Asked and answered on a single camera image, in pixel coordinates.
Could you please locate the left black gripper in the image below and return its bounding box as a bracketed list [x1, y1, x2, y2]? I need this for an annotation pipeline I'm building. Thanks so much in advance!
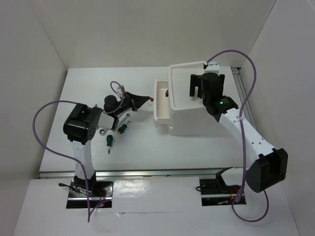
[113, 91, 148, 116]

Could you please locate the green orange stubby screwdriver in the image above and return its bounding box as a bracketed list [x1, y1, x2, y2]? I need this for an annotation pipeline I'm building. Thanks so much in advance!
[117, 124, 127, 134]

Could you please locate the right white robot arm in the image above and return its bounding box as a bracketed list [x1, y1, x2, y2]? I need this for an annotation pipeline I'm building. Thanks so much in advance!
[189, 72, 288, 193]

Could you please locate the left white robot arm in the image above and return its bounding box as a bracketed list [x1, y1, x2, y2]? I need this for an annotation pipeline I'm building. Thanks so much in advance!
[63, 92, 154, 196]

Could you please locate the small silver ratchet wrench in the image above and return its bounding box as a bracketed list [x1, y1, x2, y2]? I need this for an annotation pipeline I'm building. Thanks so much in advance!
[119, 114, 130, 125]

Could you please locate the white drawer cabinet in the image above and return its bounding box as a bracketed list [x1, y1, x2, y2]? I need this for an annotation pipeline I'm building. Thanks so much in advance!
[168, 61, 240, 136]

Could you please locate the white bottom drawer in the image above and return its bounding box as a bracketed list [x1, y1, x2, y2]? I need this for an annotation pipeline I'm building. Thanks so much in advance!
[157, 124, 173, 135]

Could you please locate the large silver ratchet wrench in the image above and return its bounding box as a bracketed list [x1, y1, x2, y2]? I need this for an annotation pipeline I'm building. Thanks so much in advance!
[99, 127, 108, 136]

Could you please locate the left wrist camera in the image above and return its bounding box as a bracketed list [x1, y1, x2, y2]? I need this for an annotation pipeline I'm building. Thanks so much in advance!
[116, 86, 124, 99]

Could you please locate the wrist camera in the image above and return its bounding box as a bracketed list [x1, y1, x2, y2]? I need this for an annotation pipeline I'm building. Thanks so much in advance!
[203, 61, 220, 74]
[116, 86, 124, 99]

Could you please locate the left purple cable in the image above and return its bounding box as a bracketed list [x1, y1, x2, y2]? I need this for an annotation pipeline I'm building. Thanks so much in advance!
[33, 81, 124, 222]

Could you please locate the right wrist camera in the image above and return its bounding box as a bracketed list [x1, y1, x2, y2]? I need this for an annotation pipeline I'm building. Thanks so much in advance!
[203, 61, 220, 74]

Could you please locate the front aluminium rail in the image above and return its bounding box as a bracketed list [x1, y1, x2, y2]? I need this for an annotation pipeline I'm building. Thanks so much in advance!
[38, 168, 221, 179]

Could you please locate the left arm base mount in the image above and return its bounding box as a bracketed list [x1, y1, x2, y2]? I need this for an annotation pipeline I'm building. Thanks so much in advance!
[58, 181, 114, 209]

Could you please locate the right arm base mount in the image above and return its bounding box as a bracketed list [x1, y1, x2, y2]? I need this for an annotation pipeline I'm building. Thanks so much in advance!
[195, 172, 241, 207]

